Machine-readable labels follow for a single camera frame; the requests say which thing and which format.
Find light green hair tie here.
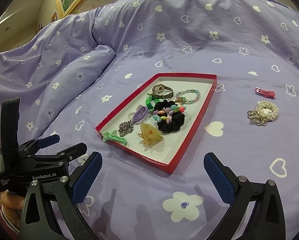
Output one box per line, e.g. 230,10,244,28
102,129,128,146

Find silver metal chain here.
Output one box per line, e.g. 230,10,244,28
117,120,135,138

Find black scrunchie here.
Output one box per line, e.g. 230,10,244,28
153,100,186,134

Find white pearl bracelet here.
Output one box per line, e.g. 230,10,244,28
246,100,280,126

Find amber translucent hair claw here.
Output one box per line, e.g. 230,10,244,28
138,122,164,151

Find pastel clear bead bracelet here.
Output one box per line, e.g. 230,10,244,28
174,88,202,106

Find purple hair tie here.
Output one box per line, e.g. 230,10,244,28
128,104,150,125

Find colourful bead bracelet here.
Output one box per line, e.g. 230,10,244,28
153,104,187,124

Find green braided bracelet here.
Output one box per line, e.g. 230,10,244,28
144,94,160,107

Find grey wristwatch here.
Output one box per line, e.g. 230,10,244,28
148,84,174,100

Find left hand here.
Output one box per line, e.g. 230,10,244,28
0,191,25,230

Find purple floral bed quilt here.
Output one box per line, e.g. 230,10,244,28
0,0,299,239

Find pink hair clip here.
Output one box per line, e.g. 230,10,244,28
255,87,276,99

